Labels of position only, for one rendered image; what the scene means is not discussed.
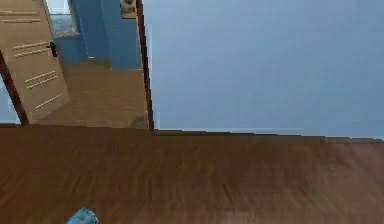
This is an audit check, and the light blue block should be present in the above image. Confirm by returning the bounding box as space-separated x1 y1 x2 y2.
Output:
65 207 100 224

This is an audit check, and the tan panelled room door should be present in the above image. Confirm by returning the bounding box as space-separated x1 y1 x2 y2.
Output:
0 0 71 124

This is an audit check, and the window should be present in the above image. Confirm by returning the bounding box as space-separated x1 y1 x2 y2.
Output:
44 0 81 38

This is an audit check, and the black door handle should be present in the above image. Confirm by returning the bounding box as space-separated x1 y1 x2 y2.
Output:
45 41 59 58

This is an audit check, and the framed wall picture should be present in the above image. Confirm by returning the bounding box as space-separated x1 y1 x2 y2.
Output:
119 0 138 20

